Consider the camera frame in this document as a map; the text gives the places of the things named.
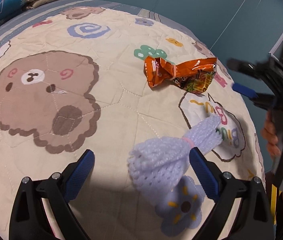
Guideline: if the white foam fruit net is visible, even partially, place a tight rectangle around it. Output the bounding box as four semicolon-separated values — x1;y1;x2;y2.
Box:
127;115;222;196

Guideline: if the yellow rimmed trash bin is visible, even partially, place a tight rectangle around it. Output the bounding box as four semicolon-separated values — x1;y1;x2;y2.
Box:
270;184;281;225

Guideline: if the cream cartoon bear quilt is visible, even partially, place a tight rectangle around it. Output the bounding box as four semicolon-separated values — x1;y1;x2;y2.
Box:
0;5;264;239

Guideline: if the grey striped bed sheet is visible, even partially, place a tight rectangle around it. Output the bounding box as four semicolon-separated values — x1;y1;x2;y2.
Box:
0;0;200;63

